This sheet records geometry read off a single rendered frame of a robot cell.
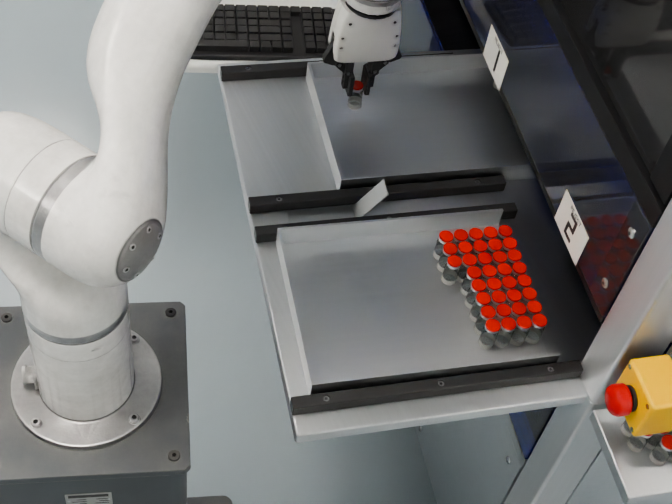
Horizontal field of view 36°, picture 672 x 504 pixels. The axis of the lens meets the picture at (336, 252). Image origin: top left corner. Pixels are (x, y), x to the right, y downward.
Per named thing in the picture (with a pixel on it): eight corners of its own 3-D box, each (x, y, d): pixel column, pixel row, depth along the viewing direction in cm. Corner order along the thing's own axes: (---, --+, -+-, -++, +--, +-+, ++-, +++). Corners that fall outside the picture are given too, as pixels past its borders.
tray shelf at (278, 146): (486, 55, 186) (489, 47, 184) (636, 395, 144) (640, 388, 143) (217, 71, 175) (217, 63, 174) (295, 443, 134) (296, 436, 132)
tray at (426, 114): (498, 66, 181) (502, 50, 178) (547, 177, 166) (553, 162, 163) (305, 78, 174) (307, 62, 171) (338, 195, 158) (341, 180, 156)
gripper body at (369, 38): (400, -23, 154) (388, 36, 163) (332, -21, 152) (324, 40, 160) (413, 10, 150) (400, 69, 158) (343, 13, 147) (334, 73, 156)
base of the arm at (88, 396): (5, 454, 129) (-17, 375, 114) (16, 326, 140) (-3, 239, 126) (162, 446, 132) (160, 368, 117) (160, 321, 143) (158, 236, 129)
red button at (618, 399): (625, 391, 131) (636, 374, 128) (637, 419, 128) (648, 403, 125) (597, 395, 130) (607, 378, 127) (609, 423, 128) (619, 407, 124)
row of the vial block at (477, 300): (459, 247, 155) (466, 227, 151) (495, 349, 144) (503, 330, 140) (445, 248, 154) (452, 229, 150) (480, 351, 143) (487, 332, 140)
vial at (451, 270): (453, 273, 151) (460, 253, 148) (457, 285, 150) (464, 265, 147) (439, 274, 151) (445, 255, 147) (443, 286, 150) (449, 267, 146)
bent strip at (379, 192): (378, 205, 158) (384, 179, 154) (383, 220, 156) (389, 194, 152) (286, 212, 155) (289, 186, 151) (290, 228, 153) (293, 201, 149)
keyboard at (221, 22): (335, 13, 197) (337, 2, 195) (343, 63, 188) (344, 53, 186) (118, 7, 191) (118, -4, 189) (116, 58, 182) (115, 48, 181)
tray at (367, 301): (497, 223, 159) (502, 208, 156) (552, 369, 143) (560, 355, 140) (275, 243, 151) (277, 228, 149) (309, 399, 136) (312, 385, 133)
